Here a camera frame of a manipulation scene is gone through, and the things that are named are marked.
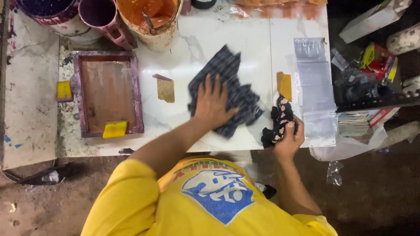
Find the black round lid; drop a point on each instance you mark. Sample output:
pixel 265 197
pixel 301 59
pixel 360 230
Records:
pixel 203 3

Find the purple wooden printing screen frame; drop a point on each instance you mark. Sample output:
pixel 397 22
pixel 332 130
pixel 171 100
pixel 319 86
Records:
pixel 106 93

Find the person's left hand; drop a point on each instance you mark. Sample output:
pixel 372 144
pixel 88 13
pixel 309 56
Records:
pixel 211 106

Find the black cluttered shelf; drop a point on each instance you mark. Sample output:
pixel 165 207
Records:
pixel 370 93

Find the colourful packets heap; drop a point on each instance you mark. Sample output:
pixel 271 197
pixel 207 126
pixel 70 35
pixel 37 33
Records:
pixel 377 60

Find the purple paint bucket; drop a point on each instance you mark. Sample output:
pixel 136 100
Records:
pixel 62 23

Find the person's right hand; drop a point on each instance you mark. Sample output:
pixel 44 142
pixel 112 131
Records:
pixel 289 142

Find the stained white cylinder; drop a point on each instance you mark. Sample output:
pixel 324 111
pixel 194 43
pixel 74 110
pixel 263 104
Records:
pixel 405 41

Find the crumpled clear plastic wrapper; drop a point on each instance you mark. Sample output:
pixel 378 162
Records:
pixel 334 173

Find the stack of papers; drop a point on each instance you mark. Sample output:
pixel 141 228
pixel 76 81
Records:
pixel 356 123

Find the brown cardboard scrap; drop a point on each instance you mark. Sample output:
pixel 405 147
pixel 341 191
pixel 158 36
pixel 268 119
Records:
pixel 165 90

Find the stack of clear plastic bags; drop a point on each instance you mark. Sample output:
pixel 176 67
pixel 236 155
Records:
pixel 315 85

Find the black floral cloth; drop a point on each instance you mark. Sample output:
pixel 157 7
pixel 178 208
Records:
pixel 281 119

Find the purple stained mug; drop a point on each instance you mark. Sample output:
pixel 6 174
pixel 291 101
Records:
pixel 105 19

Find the white rectangular block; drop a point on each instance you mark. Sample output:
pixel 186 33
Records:
pixel 374 21

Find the dark plaid cloth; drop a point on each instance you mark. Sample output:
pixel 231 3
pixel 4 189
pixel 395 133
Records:
pixel 229 82

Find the orange-stained plastic sheet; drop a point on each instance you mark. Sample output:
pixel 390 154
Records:
pixel 279 8

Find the yellow squeegee block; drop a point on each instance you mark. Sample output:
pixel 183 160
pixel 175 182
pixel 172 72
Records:
pixel 114 129
pixel 63 90

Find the paint stirring stick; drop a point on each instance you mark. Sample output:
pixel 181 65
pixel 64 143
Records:
pixel 149 23

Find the person's black shoe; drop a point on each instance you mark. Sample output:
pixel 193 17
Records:
pixel 269 191

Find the white plastic bag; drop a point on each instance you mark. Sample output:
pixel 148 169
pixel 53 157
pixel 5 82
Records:
pixel 347 147

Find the black floor debris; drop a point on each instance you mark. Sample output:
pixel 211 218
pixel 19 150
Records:
pixel 46 175

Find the orange paint bucket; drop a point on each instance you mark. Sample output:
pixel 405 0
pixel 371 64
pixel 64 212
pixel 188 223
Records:
pixel 157 32

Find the yellow printed shirt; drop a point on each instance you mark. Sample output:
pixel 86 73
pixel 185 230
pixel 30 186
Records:
pixel 203 203

